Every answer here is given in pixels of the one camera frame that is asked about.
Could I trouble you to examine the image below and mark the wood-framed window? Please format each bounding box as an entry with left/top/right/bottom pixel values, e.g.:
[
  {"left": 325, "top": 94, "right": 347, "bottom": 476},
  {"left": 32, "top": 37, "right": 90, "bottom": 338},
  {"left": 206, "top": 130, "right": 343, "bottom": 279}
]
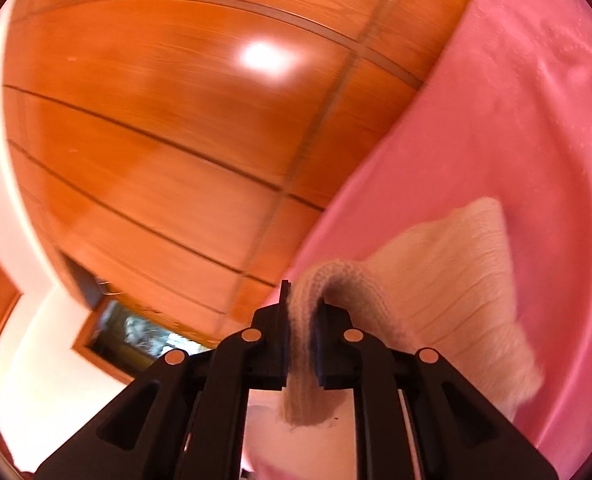
[{"left": 60, "top": 252, "right": 218, "bottom": 387}]

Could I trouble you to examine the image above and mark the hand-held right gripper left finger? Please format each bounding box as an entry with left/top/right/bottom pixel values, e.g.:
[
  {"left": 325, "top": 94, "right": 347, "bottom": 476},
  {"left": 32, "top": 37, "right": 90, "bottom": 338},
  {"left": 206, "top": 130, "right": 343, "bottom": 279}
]
[{"left": 33, "top": 280, "right": 291, "bottom": 480}]

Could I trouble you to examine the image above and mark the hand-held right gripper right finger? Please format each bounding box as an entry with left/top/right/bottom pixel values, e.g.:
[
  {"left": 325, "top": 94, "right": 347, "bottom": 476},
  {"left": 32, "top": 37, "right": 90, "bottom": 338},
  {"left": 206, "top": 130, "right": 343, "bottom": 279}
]
[{"left": 315, "top": 301, "right": 560, "bottom": 480}]

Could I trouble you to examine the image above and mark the pink blanket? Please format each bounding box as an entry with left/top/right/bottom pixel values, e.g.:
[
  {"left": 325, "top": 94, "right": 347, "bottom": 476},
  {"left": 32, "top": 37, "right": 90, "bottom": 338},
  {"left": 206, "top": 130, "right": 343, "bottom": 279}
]
[{"left": 246, "top": 0, "right": 592, "bottom": 480}]

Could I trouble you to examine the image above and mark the cream knit sweater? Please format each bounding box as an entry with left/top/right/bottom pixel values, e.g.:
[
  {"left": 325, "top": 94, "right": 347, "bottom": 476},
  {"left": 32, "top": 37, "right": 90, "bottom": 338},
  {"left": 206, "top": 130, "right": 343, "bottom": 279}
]
[{"left": 275, "top": 197, "right": 545, "bottom": 429}]

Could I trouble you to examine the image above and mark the wooden wardrobe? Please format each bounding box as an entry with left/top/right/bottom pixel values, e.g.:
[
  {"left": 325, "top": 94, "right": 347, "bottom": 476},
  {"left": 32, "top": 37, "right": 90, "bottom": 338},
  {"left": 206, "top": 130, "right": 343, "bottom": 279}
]
[{"left": 0, "top": 0, "right": 491, "bottom": 352}]

